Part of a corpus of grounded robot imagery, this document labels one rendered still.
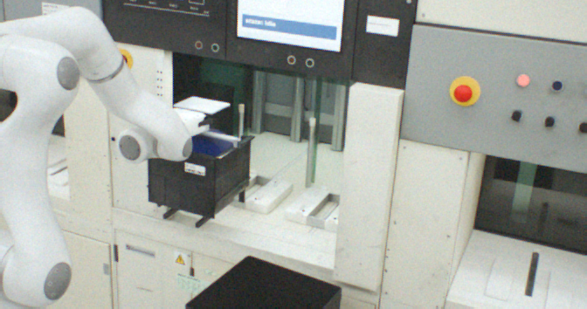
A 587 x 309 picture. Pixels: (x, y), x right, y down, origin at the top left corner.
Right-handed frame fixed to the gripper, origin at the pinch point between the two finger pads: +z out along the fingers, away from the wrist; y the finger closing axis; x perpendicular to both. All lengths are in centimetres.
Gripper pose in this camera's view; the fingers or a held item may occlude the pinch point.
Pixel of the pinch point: (201, 112)
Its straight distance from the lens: 182.1
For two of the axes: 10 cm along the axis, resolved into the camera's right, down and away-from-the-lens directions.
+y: 9.1, 1.9, -3.6
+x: 0.6, -9.3, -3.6
